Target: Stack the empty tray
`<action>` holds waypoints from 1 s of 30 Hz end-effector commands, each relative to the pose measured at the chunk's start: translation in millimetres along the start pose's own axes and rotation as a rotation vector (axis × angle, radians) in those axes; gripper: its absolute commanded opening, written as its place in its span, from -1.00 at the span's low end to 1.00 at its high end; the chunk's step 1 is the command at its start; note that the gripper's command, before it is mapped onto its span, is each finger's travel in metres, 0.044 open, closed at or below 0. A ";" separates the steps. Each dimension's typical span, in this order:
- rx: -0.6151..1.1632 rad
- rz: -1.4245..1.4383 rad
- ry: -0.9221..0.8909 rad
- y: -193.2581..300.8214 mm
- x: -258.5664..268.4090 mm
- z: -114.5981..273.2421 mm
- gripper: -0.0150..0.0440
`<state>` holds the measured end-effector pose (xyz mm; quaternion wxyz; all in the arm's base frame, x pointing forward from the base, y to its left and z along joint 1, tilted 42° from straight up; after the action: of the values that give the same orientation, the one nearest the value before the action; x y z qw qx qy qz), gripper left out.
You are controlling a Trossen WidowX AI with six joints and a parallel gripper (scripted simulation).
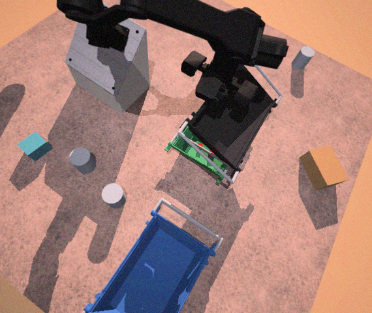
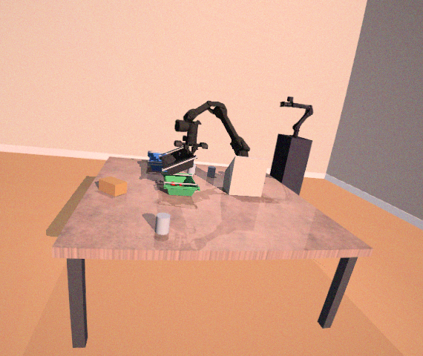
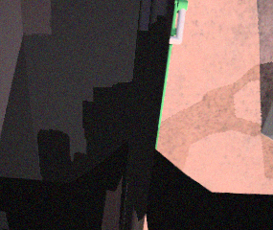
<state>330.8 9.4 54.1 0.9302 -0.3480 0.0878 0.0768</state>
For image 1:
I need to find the grey cylinder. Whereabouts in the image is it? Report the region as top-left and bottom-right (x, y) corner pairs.
(102, 183), (127, 209)
(292, 46), (315, 70)
(70, 147), (97, 174)

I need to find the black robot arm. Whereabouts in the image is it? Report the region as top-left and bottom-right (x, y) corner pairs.
(57, 0), (289, 103)

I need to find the tan rectangular block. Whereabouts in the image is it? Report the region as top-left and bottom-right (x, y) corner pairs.
(299, 145), (349, 190)

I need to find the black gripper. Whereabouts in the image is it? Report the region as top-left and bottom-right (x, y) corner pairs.
(181, 51), (258, 108)

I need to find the teal block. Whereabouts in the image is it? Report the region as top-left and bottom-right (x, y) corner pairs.
(17, 132), (52, 161)

